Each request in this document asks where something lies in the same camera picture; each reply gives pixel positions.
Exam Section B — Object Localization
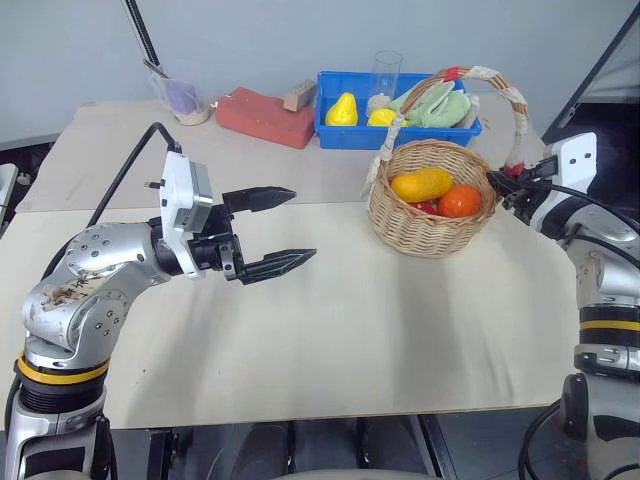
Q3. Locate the green cloth glove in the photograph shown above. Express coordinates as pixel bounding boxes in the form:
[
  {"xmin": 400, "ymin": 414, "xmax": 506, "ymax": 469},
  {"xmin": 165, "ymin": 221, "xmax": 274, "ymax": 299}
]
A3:
[{"xmin": 389, "ymin": 79, "xmax": 474, "ymax": 129}]

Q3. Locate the thin black cable loop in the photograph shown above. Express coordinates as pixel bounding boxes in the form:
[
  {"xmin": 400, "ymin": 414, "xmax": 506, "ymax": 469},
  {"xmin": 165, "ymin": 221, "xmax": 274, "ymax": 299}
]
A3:
[{"xmin": 516, "ymin": 399, "xmax": 572, "ymax": 480}]

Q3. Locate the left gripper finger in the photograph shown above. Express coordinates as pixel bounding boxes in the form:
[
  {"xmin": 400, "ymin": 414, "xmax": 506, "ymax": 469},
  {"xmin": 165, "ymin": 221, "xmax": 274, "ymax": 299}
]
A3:
[
  {"xmin": 240, "ymin": 247, "xmax": 319, "ymax": 287},
  {"xmin": 221, "ymin": 185, "xmax": 298, "ymax": 217}
]

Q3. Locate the small wooden block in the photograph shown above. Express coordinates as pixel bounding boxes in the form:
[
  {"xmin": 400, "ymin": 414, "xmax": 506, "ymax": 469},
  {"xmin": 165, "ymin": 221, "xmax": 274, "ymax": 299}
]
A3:
[{"xmin": 283, "ymin": 79, "xmax": 318, "ymax": 112}]

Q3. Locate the plastic bag with purple item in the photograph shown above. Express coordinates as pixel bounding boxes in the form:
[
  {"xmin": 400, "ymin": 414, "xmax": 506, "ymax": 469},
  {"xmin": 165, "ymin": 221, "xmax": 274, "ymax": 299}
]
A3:
[{"xmin": 145, "ymin": 61, "xmax": 211, "ymax": 127}]

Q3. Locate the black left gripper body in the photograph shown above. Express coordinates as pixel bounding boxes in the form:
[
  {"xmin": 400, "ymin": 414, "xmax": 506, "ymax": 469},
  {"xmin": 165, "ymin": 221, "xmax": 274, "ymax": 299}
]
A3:
[{"xmin": 187, "ymin": 202, "xmax": 248, "ymax": 283}]

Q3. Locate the black slanted pole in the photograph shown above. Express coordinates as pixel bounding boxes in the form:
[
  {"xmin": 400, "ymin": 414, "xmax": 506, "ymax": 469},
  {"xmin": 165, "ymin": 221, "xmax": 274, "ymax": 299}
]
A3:
[{"xmin": 121, "ymin": 0, "xmax": 170, "ymax": 80}]

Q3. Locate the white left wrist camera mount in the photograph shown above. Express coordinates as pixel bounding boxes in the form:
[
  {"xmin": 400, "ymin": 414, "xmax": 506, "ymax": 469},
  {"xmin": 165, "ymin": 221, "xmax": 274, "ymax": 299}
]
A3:
[{"xmin": 157, "ymin": 150, "xmax": 215, "ymax": 279}]

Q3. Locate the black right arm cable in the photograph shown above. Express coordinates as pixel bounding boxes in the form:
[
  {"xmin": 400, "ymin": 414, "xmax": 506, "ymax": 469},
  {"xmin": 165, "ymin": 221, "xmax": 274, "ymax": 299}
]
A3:
[{"xmin": 522, "ymin": 155, "xmax": 640, "ymax": 227}]

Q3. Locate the dark rounded shape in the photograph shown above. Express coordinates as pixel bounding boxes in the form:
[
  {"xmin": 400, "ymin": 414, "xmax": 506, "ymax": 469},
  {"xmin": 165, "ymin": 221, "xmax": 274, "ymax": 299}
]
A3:
[
  {"xmin": 356, "ymin": 416, "xmax": 442, "ymax": 477},
  {"xmin": 238, "ymin": 419, "xmax": 292, "ymax": 475}
]

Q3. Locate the dark framed panel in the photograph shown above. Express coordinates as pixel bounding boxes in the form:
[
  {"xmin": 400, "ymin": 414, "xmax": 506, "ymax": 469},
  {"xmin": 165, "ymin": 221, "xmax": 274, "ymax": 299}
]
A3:
[{"xmin": 541, "ymin": 0, "xmax": 640, "ymax": 147}]

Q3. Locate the red fruit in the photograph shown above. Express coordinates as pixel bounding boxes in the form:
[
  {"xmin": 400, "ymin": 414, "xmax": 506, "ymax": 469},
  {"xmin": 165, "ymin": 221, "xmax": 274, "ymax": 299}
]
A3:
[{"xmin": 407, "ymin": 199, "xmax": 442, "ymax": 217}]

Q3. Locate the red brick block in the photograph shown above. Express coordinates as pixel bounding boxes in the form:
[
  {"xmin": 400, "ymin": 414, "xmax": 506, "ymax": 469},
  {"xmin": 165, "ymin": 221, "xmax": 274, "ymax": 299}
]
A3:
[{"xmin": 214, "ymin": 86, "xmax": 317, "ymax": 150}]

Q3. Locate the orange fruit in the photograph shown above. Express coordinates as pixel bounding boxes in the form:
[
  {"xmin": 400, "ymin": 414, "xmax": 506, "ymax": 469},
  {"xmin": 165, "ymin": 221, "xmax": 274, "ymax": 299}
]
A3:
[{"xmin": 438, "ymin": 183, "xmax": 483, "ymax": 219}]

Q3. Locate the white device at edge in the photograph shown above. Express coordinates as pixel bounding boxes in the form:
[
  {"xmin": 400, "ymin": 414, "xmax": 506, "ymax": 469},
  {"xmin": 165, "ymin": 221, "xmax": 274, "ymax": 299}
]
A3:
[{"xmin": 0, "ymin": 161, "xmax": 32, "ymax": 237}]

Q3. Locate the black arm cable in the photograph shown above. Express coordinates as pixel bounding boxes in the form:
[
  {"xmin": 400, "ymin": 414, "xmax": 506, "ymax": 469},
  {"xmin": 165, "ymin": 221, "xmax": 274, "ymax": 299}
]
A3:
[
  {"xmin": 41, "ymin": 121, "xmax": 184, "ymax": 279},
  {"xmin": 522, "ymin": 155, "xmax": 640, "ymax": 227}
]

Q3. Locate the blue plastic bin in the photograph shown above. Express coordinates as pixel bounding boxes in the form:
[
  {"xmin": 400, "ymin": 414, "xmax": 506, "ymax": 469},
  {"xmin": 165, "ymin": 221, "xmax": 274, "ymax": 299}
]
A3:
[{"xmin": 314, "ymin": 70, "xmax": 484, "ymax": 151}]

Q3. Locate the purple item in cup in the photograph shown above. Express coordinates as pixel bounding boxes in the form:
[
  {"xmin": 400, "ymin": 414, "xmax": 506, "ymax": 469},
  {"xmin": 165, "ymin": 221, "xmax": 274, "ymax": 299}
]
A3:
[{"xmin": 164, "ymin": 78, "xmax": 200, "ymax": 115}]

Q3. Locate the clear glass beaker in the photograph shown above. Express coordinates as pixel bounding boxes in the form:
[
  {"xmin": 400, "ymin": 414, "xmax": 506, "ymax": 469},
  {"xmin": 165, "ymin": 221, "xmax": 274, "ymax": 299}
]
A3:
[{"xmin": 369, "ymin": 50, "xmax": 404, "ymax": 102}]

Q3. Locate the wicker basket with handle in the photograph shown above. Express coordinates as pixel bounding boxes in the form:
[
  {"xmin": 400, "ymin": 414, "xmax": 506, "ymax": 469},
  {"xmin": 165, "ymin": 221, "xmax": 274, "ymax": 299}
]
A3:
[{"xmin": 360, "ymin": 64, "xmax": 532, "ymax": 259}]

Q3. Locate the black table frame leg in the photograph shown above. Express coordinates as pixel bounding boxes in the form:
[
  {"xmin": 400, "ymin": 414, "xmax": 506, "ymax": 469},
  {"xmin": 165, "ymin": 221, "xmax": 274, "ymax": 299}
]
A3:
[{"xmin": 146, "ymin": 427, "xmax": 195, "ymax": 480}]

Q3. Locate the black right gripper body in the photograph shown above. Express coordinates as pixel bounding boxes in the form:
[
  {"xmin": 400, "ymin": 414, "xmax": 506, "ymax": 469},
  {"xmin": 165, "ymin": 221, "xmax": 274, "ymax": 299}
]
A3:
[{"xmin": 511, "ymin": 177, "xmax": 549, "ymax": 222}]

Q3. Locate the yellow-orange mango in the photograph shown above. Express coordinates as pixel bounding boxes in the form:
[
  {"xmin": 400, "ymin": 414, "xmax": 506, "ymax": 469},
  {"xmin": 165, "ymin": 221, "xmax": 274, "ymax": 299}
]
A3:
[{"xmin": 389, "ymin": 167, "xmax": 454, "ymax": 204}]

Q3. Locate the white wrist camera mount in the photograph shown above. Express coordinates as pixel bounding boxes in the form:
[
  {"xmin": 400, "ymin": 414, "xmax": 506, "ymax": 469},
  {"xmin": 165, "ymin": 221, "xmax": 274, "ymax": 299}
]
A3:
[
  {"xmin": 541, "ymin": 132, "xmax": 599, "ymax": 194},
  {"xmin": 157, "ymin": 150, "xmax": 215, "ymax": 279}
]

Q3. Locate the yellow lemon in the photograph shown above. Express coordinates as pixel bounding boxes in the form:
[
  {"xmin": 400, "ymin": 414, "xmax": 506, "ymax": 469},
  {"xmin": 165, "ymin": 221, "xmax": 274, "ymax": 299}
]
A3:
[{"xmin": 366, "ymin": 107, "xmax": 408, "ymax": 128}]

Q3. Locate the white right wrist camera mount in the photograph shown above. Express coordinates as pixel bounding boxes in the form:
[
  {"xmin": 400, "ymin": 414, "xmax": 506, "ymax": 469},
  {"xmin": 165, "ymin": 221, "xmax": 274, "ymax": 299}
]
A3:
[{"xmin": 541, "ymin": 132, "xmax": 599, "ymax": 194}]

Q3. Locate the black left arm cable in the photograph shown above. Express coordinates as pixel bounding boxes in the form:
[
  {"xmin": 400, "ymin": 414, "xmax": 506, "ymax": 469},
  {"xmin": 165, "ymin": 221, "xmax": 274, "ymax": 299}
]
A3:
[{"xmin": 41, "ymin": 121, "xmax": 184, "ymax": 279}]

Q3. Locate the yellow pear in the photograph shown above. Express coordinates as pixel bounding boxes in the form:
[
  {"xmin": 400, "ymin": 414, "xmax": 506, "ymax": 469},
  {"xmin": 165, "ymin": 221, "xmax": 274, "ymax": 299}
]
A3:
[{"xmin": 324, "ymin": 91, "xmax": 360, "ymax": 128}]

